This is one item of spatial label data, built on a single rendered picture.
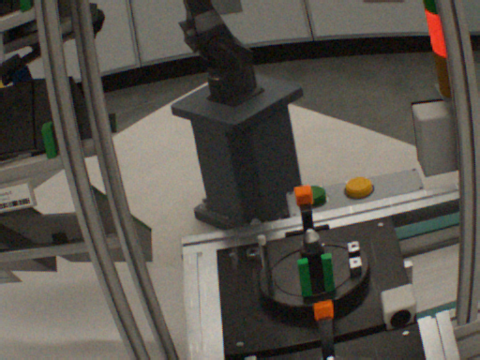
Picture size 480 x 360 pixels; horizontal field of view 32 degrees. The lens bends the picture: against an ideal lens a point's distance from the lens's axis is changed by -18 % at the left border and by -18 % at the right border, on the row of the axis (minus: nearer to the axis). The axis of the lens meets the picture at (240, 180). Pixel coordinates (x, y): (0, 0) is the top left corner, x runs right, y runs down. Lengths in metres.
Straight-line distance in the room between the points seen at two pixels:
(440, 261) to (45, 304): 0.64
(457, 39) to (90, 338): 0.75
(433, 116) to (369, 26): 3.28
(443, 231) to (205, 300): 0.35
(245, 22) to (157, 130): 2.34
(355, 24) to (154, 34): 0.93
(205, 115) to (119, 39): 2.85
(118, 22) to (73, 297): 2.87
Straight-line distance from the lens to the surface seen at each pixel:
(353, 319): 1.09
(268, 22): 4.16
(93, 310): 1.39
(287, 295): 1.12
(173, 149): 1.77
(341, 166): 1.62
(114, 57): 4.27
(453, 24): 0.85
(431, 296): 1.19
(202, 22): 1.36
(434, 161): 0.94
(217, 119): 1.38
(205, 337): 1.13
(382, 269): 1.16
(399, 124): 3.60
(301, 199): 1.14
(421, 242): 1.27
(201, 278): 1.24
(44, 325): 1.39
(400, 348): 1.03
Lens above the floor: 1.66
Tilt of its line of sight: 29 degrees down
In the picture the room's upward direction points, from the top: 11 degrees counter-clockwise
